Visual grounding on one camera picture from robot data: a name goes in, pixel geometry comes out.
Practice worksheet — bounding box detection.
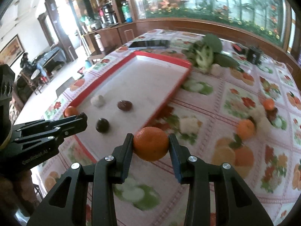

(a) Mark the dark brown chestnut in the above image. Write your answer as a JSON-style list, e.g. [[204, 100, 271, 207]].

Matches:
[[95, 118, 110, 133]]

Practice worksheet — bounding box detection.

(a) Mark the dark red date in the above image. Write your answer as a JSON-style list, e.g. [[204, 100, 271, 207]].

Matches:
[[117, 100, 133, 112]]

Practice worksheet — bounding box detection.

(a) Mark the red rimmed white tray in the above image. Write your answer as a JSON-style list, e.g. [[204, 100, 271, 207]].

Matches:
[[70, 51, 192, 163]]

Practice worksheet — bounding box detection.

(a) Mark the dark date far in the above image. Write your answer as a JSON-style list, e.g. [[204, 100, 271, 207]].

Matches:
[[266, 108, 278, 123]]

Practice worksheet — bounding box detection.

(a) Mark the floral fruit tablecloth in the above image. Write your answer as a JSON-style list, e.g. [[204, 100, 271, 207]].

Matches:
[[37, 27, 301, 226]]

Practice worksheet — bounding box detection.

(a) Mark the small orange mandarin far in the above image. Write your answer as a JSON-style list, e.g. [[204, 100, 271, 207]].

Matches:
[[262, 98, 275, 111]]

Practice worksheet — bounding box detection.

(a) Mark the black phone on table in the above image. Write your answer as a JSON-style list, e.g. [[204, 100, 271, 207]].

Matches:
[[128, 40, 170, 50]]

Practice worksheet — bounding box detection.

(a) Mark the green plastic bottle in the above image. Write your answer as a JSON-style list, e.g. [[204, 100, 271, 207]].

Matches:
[[121, 1, 133, 22]]

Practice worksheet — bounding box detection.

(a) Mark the white root chunk by greens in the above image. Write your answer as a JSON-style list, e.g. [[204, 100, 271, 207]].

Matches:
[[210, 64, 223, 76]]

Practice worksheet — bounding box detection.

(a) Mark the green cucumber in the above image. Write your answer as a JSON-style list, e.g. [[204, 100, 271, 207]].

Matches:
[[214, 53, 239, 68]]

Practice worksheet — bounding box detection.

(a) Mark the green bok choy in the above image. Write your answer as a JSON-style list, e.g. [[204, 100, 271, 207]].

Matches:
[[183, 34, 222, 73]]

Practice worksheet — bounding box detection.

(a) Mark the red black small box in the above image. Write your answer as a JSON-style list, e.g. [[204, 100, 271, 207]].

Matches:
[[232, 43, 246, 55]]

